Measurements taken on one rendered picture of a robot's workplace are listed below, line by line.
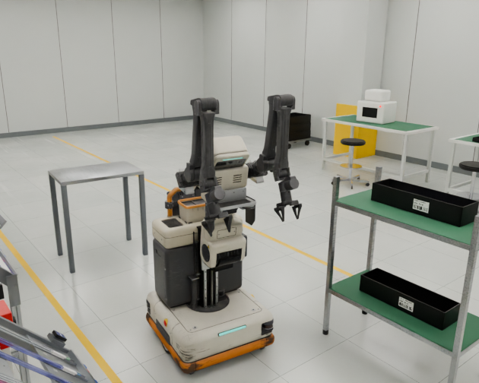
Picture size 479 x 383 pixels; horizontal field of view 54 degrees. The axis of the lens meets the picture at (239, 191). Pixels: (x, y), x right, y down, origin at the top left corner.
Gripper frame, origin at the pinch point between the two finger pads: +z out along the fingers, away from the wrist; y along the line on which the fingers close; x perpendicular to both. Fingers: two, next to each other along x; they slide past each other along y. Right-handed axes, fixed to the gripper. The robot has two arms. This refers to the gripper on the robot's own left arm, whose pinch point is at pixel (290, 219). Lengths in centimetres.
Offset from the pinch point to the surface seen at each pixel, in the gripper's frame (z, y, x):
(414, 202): 3, 72, -22
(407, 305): 61, 72, -2
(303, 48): -340, 485, 473
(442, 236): 23, 57, -46
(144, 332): 56, -45, 121
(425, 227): 17, 59, -35
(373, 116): -130, 380, 251
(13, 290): 11, -126, 68
